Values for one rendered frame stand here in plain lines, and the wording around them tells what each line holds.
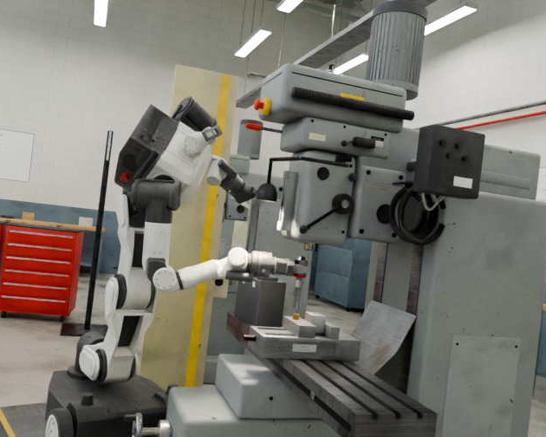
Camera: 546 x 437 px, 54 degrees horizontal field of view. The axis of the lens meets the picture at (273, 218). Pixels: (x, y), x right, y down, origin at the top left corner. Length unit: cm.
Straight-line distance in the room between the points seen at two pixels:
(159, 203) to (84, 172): 898
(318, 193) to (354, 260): 736
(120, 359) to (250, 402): 76
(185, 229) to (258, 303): 146
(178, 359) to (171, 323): 24
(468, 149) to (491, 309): 61
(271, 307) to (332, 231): 52
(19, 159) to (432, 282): 955
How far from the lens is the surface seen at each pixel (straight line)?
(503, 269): 211
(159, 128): 199
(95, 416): 219
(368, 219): 190
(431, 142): 174
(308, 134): 181
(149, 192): 183
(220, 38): 1156
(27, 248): 634
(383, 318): 214
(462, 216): 198
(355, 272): 922
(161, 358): 367
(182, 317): 363
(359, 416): 138
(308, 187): 183
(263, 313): 221
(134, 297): 224
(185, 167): 194
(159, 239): 184
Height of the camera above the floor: 137
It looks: level
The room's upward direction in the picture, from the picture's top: 7 degrees clockwise
